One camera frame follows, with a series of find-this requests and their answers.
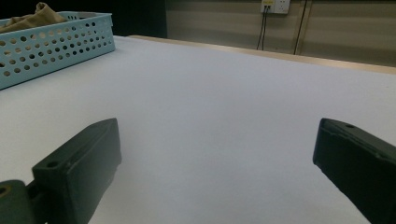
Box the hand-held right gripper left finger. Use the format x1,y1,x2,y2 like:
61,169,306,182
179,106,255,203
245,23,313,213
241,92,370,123
32,118,122,224

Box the khaki pants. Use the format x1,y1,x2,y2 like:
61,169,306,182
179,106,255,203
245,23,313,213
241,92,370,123
0,2,68,35

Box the light blue perforated plastic basket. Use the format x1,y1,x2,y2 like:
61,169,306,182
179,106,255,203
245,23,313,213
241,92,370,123
0,11,116,91

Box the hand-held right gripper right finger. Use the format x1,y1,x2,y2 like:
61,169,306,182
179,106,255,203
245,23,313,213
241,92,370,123
312,118,396,224

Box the white wall socket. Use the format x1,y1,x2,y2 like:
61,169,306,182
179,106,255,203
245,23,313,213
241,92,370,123
261,0,291,15

